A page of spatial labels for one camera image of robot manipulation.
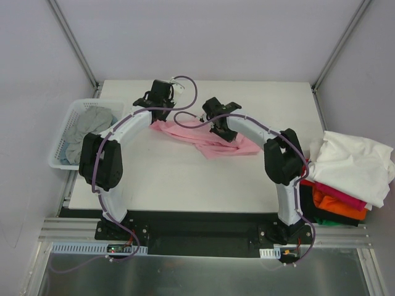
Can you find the left slotted cable duct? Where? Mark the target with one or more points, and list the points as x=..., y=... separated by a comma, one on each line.
x=81, y=248

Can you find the red t shirt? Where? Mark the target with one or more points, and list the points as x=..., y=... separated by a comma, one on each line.
x=308, y=180

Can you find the orange t shirt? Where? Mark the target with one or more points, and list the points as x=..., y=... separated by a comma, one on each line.
x=331, y=204

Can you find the left aluminium frame post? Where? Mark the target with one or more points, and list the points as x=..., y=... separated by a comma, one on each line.
x=71, y=39

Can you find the green t shirt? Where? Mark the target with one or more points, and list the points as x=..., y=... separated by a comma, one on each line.
x=325, y=222

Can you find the aluminium frame post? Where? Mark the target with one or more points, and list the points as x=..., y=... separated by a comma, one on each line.
x=71, y=39
x=346, y=35

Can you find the white plastic laundry basket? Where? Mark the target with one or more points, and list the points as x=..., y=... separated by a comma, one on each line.
x=75, y=110

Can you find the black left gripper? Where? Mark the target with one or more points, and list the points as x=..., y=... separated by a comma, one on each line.
x=158, y=108

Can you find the light blue t shirt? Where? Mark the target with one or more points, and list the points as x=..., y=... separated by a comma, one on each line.
x=70, y=153

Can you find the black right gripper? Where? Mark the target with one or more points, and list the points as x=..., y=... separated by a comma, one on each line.
x=225, y=131

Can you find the right slotted cable duct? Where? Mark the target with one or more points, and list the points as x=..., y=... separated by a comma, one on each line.
x=274, y=253

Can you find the slotted cable duct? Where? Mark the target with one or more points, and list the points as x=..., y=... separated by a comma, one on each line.
x=274, y=253
x=81, y=248

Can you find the black t shirt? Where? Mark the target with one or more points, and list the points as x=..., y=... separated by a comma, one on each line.
x=310, y=211

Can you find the white t shirt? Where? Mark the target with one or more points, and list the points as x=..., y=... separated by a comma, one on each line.
x=359, y=167

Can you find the pink t shirt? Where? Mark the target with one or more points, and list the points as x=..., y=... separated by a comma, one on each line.
x=209, y=144

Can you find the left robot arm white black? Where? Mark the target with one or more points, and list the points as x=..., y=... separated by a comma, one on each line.
x=101, y=163

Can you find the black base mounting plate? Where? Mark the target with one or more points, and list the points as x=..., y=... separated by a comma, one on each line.
x=204, y=234

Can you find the grey t shirt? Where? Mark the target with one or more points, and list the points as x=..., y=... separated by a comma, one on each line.
x=94, y=120

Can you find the magenta t shirt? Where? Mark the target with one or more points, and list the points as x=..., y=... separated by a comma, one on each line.
x=345, y=198

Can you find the aluminium front rail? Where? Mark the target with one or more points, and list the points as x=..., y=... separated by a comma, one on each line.
x=80, y=229

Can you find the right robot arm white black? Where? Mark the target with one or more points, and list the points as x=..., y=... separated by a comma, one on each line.
x=283, y=161

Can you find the right aluminium frame post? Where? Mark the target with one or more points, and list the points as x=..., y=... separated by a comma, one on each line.
x=346, y=35

